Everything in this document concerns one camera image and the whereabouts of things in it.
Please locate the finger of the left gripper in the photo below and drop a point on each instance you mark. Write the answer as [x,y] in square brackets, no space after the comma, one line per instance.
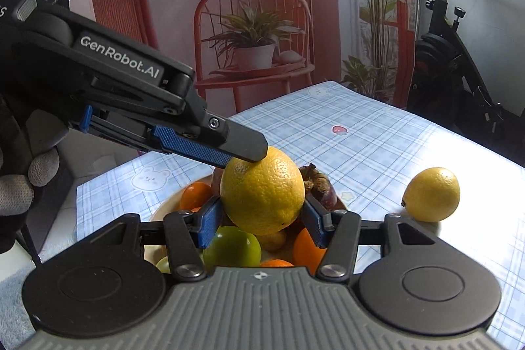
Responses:
[172,143]
[195,122]

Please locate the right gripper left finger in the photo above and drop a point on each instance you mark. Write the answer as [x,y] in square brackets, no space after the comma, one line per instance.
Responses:
[186,233]

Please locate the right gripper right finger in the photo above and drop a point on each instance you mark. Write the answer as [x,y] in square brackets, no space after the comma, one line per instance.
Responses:
[338,233]

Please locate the orange tangerine front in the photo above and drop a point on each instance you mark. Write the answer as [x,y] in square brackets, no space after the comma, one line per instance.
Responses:
[195,196]

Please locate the orange tangerine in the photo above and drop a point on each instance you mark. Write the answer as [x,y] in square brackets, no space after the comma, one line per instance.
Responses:
[195,196]
[306,253]

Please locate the green apple back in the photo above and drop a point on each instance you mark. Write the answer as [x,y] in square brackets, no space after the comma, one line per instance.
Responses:
[163,265]

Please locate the green apple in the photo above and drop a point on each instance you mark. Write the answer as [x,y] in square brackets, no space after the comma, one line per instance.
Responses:
[163,265]
[232,247]

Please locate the green apple front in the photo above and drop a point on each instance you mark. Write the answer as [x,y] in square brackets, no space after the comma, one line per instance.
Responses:
[232,247]

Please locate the dark purple mangosteen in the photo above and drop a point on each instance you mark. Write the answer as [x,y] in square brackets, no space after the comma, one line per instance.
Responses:
[318,185]

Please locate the yellow orange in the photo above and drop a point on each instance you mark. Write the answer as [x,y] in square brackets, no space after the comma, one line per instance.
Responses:
[265,197]
[432,195]

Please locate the small tangerine back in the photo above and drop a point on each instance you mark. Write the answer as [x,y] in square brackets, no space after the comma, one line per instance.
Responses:
[275,263]

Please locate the red apple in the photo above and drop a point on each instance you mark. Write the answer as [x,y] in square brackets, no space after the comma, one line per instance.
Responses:
[216,181]

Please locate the small orange kumquat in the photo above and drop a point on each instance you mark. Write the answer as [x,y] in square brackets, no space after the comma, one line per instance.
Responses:
[272,242]

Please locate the grey gloved left hand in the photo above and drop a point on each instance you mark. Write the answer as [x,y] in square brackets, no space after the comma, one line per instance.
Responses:
[29,162]

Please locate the blue plaid tablecloth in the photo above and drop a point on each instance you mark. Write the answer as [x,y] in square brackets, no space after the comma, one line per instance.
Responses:
[371,151]

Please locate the printed room backdrop curtain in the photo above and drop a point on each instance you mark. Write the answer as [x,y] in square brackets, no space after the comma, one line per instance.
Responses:
[245,52]

